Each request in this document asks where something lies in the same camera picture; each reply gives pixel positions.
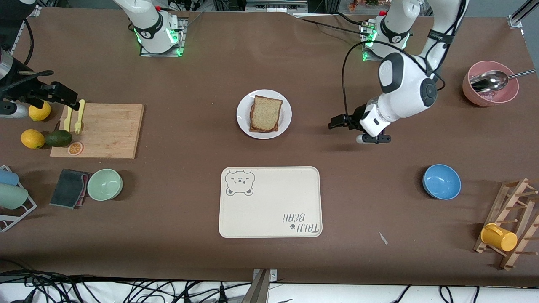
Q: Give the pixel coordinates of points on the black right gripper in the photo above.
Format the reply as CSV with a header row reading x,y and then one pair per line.
x,y
26,91

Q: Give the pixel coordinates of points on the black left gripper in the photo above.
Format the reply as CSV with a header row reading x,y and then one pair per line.
x,y
357,117

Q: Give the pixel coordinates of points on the round white plate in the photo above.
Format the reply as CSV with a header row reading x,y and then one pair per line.
x,y
286,113

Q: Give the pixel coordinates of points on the plain bread slice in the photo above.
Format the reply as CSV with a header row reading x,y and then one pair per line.
x,y
266,112

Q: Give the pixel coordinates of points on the yellow plastic knife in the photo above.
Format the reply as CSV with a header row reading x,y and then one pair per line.
x,y
68,120

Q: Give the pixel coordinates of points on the yellow plastic fork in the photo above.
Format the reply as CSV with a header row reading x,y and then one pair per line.
x,y
79,120

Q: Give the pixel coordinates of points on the yellow lemon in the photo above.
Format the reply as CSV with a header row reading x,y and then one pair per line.
x,y
33,139
40,113

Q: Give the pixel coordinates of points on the dark green avocado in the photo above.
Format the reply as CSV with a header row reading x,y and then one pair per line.
x,y
59,139

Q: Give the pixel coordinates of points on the orange slice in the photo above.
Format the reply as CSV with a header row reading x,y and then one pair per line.
x,y
76,148

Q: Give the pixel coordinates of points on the wooden cutting board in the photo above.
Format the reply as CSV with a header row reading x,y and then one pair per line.
x,y
109,134

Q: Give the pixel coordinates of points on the grey and pink folded cloth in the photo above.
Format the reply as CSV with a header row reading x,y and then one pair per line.
x,y
67,189

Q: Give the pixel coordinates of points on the light green bowl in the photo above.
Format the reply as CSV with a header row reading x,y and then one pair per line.
x,y
105,185

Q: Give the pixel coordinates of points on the light blue cup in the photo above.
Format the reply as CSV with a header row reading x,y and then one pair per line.
x,y
7,177

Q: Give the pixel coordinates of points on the beige bear print tray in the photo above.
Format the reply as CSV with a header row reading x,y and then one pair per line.
x,y
269,206

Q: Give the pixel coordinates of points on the pale green cup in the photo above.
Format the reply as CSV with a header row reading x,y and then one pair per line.
x,y
12,196

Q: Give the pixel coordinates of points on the blue bowl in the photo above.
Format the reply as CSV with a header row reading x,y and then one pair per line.
x,y
442,182

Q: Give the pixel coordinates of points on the small grey tape scrap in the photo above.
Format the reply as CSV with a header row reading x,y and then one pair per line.
x,y
383,238

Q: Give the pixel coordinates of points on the pink bowl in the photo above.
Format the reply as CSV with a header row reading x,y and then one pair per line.
x,y
490,99

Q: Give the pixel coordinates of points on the metal spoon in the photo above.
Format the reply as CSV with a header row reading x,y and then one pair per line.
x,y
488,81

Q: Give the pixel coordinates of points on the wooden cup rack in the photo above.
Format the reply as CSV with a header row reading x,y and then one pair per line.
x,y
511,202

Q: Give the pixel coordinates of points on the yellow cup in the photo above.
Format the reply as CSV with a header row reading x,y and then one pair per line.
x,y
499,237

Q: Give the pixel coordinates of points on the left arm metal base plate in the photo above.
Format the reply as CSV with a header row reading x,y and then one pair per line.
x,y
366,52

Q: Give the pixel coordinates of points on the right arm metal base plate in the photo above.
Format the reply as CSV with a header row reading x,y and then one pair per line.
x,y
182,40

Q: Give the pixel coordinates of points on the metal clamp bracket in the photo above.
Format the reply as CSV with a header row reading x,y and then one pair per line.
x,y
259,290

